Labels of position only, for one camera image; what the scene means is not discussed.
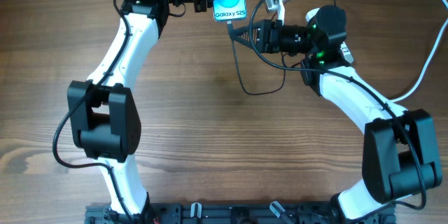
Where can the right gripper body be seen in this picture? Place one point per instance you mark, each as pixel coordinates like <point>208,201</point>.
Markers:
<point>273,37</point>

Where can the Galaxy smartphone teal screen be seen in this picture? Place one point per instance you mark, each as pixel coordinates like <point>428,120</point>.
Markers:
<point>225,10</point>

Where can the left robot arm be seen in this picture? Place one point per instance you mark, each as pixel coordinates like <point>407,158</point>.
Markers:
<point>102,113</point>

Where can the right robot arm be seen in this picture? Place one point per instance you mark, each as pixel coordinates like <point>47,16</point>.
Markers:
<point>400,149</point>

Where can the white power strip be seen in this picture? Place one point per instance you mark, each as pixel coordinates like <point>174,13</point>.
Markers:
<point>343,48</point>

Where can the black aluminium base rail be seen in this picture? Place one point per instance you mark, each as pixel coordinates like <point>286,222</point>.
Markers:
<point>304,212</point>

